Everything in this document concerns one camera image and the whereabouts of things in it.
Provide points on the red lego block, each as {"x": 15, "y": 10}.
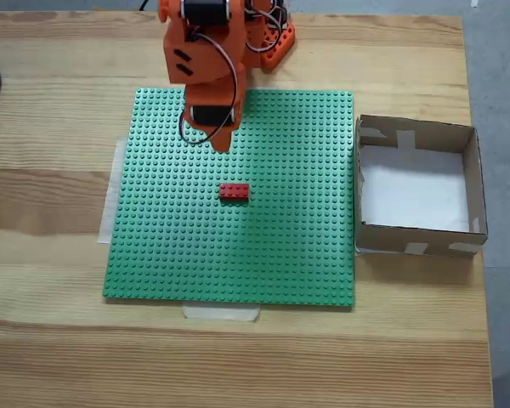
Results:
{"x": 234, "y": 192}

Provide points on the green lego baseplate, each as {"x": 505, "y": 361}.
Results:
{"x": 238, "y": 246}

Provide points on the open cardboard box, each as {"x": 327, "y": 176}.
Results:
{"x": 412, "y": 242}

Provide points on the wide masking tape strip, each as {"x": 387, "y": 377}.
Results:
{"x": 110, "y": 191}

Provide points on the narrow masking tape strip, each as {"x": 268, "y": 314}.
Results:
{"x": 221, "y": 312}

